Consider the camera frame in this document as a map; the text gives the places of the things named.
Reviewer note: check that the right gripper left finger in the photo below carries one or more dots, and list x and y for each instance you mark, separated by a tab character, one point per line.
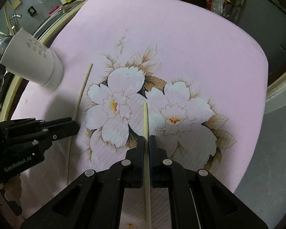
135	171

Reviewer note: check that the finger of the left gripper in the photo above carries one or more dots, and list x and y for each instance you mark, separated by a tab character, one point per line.
60	128

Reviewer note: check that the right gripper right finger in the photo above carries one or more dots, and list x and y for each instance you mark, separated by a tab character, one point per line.
160	174

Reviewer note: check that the wooden chopstick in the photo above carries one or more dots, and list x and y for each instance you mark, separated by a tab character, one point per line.
74	117
147	184

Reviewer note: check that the white perforated utensil holder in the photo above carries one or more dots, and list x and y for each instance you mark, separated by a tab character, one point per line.
26	57

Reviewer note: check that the left hand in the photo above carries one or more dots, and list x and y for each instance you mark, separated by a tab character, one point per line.
12	190

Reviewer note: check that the pink floral table mat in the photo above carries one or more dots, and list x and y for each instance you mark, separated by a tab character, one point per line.
204	80

